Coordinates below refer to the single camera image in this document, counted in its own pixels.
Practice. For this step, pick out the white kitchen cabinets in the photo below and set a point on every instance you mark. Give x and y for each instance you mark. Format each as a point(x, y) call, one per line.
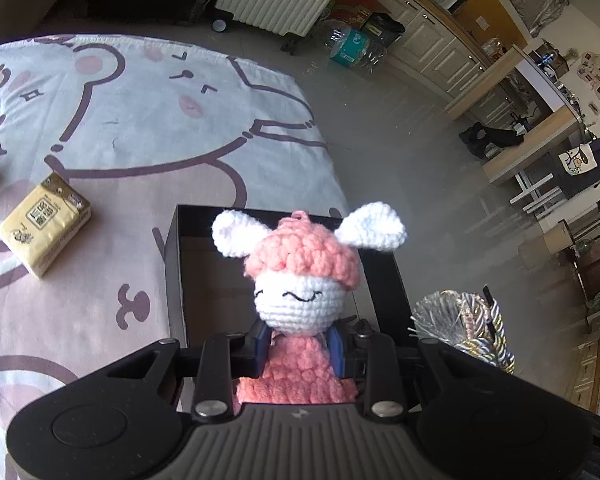
point(430, 40)

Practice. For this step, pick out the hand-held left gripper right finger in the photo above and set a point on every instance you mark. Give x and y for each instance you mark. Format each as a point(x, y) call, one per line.
point(337, 355)

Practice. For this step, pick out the wrapped water bottle pack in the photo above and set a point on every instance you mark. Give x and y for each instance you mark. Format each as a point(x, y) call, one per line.
point(350, 45)

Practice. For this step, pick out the wall poster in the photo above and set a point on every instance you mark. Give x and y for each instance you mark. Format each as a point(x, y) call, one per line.
point(537, 0)

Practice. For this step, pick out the glass tank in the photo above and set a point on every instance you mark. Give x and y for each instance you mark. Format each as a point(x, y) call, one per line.
point(547, 55)

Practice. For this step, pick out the black chair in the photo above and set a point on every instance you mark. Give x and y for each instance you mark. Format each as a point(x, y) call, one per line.
point(580, 180)

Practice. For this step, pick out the wall outlet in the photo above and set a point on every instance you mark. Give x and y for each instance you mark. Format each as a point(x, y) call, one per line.
point(482, 23)

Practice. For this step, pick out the white printed cushion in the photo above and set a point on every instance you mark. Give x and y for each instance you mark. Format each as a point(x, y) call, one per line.
point(575, 157)

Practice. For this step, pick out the black cardboard box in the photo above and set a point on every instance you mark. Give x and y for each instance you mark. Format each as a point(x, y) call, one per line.
point(200, 285)

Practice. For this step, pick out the pink crochet bunny doll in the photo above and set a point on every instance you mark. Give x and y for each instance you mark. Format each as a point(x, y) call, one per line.
point(295, 300)

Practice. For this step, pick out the yellow tissue pack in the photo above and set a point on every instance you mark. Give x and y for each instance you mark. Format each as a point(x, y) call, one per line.
point(40, 220)

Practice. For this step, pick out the bear printed blanket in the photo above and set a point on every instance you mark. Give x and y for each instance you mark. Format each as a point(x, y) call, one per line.
point(130, 110)

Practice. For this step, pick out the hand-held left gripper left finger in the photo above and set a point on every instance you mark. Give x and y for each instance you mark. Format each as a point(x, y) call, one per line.
point(257, 355)

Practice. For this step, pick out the wooden bar counter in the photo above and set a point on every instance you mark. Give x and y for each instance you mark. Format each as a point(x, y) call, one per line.
point(530, 135)

